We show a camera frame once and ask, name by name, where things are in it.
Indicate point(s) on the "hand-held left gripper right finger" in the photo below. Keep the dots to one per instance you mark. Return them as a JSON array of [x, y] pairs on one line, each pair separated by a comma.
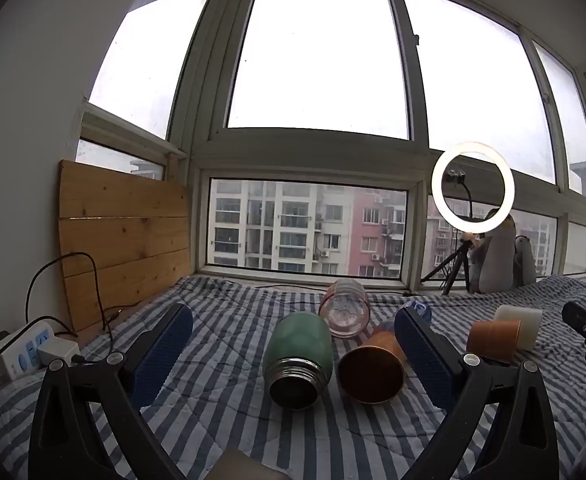
[[425, 355]]

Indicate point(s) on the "grey penguin plush toy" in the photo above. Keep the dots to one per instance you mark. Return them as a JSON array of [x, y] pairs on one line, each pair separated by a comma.
[[495, 260]]

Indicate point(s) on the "green steel thermos cup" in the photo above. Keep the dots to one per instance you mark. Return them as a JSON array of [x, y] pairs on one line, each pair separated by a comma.
[[300, 350]]

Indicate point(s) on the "white power strip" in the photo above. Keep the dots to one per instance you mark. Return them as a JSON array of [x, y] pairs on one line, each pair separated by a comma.
[[18, 355]]

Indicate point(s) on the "blue plastic object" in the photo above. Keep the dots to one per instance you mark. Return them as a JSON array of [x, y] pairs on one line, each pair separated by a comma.
[[421, 308]]

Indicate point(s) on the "striped blanket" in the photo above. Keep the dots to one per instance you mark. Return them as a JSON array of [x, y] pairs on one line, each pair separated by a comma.
[[233, 340]]

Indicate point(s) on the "wooden headboard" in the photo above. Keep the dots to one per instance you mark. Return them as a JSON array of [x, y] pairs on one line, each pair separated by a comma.
[[123, 240]]

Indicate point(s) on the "window frame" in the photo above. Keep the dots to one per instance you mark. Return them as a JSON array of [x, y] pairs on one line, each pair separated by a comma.
[[200, 165]]

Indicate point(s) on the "white charger plug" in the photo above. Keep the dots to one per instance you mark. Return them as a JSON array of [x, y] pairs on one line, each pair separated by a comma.
[[58, 351]]

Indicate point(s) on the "orange-brown cup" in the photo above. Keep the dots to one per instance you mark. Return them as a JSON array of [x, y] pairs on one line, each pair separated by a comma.
[[493, 340]]

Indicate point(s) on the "black tripod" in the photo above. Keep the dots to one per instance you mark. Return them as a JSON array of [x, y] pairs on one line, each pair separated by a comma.
[[455, 265]]

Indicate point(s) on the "white cup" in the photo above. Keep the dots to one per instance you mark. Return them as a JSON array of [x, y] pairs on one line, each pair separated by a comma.
[[525, 325]]

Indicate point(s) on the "pink transparent cup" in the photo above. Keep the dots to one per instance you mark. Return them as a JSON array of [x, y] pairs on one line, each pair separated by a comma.
[[345, 307]]

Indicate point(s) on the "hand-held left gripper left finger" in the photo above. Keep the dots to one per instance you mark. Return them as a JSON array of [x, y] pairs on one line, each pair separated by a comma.
[[160, 352]]

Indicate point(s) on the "copper metal cup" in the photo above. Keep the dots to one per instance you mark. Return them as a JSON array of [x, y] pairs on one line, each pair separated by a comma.
[[370, 372]]

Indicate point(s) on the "small grey plush toy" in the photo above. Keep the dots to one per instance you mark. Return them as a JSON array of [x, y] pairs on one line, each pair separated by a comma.
[[525, 260]]

